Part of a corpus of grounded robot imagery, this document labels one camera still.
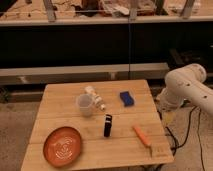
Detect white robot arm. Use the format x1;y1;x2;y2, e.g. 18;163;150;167
158;63;213;116

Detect black floor cables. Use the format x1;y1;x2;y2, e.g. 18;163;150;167
158;106;206;171

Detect blue sponge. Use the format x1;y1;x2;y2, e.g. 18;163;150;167
120;91;134;107

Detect orange round plate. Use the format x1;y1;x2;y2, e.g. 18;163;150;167
43;126;82;167

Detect orange handled fork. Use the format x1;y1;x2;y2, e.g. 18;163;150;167
133;126;152;152

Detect white plastic bottle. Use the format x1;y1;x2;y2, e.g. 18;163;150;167
85;86;106;111

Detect black upright eraser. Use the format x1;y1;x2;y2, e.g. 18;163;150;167
104;114;112;137

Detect black box on shelf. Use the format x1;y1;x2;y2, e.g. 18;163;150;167
167;49;213;72

